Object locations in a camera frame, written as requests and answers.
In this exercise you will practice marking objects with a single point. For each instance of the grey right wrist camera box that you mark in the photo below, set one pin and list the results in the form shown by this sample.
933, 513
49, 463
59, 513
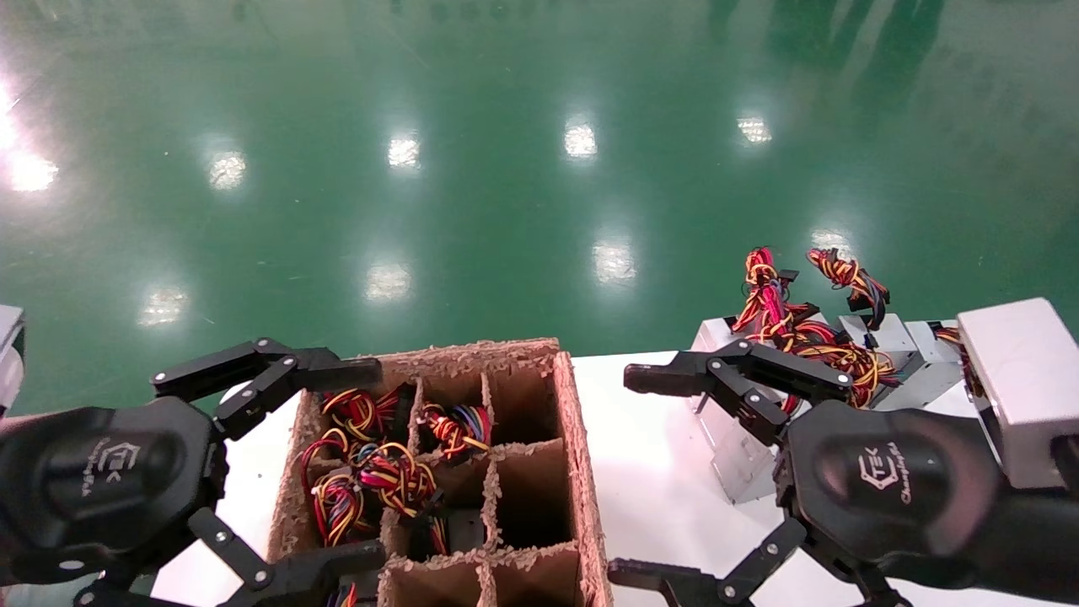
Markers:
1024, 379

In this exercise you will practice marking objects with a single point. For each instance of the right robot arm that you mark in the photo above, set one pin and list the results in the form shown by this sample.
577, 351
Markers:
1045, 539

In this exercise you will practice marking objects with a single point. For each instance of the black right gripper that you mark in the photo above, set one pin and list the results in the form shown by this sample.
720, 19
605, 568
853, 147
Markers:
885, 485

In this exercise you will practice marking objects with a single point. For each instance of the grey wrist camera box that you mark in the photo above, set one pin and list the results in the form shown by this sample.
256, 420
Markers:
8, 354
1024, 379

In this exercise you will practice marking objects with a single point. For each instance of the brown divided cardboard box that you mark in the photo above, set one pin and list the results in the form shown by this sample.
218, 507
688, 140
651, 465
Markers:
582, 472

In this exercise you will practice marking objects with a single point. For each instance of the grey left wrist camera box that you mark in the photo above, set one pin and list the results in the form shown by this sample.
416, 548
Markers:
8, 354

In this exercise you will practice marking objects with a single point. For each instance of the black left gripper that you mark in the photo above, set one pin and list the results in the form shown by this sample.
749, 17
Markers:
101, 480

